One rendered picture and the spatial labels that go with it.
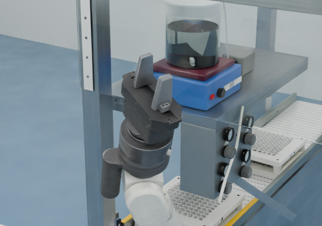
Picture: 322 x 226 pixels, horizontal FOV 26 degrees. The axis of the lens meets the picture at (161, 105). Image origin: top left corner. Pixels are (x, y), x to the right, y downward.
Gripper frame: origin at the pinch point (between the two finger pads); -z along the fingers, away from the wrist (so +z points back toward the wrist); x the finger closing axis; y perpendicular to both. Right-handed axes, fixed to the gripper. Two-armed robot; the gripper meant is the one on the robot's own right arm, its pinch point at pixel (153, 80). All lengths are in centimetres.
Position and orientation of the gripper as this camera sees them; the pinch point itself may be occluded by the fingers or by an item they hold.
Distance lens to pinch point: 105.9
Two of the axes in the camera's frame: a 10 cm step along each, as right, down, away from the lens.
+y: 8.3, -3.2, 4.5
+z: -1.1, 7.1, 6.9
